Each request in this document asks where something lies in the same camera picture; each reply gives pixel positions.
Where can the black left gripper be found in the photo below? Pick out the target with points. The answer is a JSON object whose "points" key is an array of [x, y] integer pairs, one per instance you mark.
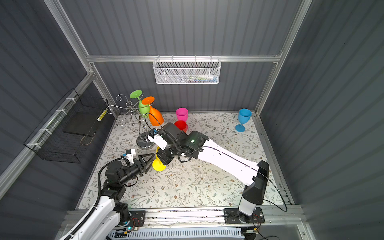
{"points": [[146, 161]]}

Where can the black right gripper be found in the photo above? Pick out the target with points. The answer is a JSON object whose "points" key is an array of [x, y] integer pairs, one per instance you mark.
{"points": [[165, 159]]}

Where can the yellow wine glass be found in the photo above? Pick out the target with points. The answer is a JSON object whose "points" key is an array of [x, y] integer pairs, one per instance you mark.
{"points": [[157, 164]]}

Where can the red wine glass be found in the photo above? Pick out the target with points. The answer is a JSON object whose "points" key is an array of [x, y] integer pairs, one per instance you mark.
{"points": [[182, 125]]}

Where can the orange wine glass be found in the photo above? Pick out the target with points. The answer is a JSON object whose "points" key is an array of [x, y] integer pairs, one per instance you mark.
{"points": [[152, 113]]}

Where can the pink wine glass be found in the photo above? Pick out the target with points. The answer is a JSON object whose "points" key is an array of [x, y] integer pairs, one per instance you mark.
{"points": [[182, 114]]}

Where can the blue wine glass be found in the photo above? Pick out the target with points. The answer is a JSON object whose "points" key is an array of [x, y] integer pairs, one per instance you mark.
{"points": [[243, 117]]}

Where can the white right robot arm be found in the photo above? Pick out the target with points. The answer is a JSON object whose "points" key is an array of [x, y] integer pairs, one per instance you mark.
{"points": [[253, 175]]}

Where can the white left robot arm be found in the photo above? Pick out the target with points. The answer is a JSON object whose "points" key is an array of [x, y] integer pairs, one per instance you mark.
{"points": [[108, 211]]}

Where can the chrome wine glass rack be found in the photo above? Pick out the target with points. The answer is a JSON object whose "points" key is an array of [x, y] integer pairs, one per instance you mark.
{"points": [[136, 120]]}

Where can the green wine glass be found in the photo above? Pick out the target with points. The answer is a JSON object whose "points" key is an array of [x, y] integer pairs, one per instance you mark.
{"points": [[143, 109]]}

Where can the white vented panel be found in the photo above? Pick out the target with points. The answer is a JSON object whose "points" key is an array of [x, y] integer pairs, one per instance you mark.
{"points": [[220, 233]]}

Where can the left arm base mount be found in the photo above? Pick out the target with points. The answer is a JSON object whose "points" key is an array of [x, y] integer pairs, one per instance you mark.
{"points": [[129, 218]]}

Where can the white wire mesh basket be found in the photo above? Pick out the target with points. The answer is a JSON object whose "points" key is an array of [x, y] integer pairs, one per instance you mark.
{"points": [[195, 72]]}

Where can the black wire basket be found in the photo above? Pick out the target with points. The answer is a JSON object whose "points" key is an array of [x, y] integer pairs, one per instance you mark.
{"points": [[68, 133]]}

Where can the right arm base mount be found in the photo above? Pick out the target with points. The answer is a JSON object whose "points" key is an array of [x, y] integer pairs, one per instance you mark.
{"points": [[234, 216]]}

